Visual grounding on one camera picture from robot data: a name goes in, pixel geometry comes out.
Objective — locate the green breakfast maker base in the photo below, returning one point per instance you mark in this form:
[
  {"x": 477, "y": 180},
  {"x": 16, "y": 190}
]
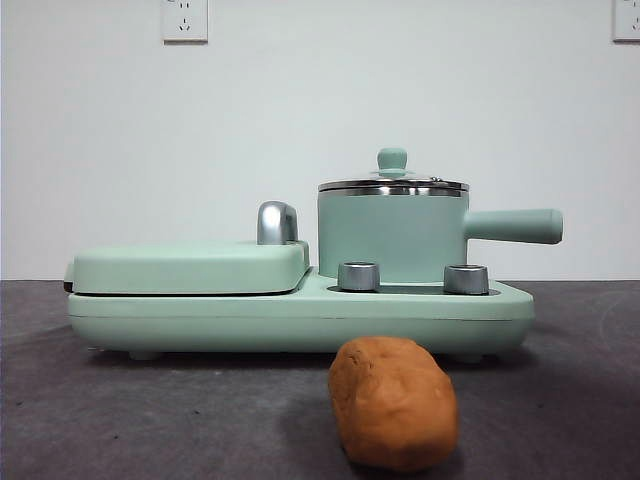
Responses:
[{"x": 300, "y": 320}]

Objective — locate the green hinged griddle cover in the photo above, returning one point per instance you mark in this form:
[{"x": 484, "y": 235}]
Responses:
[{"x": 190, "y": 267}]

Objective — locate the white wall socket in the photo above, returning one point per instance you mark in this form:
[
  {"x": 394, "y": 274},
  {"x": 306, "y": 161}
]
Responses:
[
  {"x": 627, "y": 20},
  {"x": 185, "y": 22}
]

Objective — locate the silver control knob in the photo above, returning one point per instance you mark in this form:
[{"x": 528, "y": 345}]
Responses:
[
  {"x": 466, "y": 280},
  {"x": 358, "y": 277}
]

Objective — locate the brown potato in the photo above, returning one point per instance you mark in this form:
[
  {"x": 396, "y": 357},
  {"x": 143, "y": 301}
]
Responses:
[{"x": 395, "y": 405}]

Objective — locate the glass lid with green knob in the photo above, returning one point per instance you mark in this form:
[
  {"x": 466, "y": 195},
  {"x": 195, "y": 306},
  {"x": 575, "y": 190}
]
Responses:
[{"x": 392, "y": 160}]

